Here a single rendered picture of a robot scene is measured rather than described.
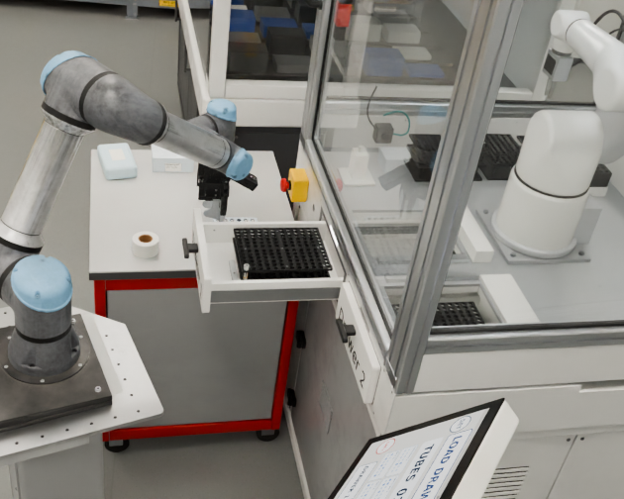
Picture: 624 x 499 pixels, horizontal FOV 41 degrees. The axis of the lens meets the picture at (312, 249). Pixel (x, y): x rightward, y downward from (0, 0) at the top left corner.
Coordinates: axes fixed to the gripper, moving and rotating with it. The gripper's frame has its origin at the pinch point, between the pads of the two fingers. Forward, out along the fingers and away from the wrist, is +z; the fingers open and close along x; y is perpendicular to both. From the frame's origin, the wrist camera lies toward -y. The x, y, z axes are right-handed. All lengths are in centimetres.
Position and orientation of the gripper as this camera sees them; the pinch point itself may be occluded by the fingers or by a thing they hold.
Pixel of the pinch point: (222, 219)
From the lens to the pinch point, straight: 231.1
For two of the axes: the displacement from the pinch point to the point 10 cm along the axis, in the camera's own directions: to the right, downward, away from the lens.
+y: -9.8, 0.0, -2.1
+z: -1.3, 8.0, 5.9
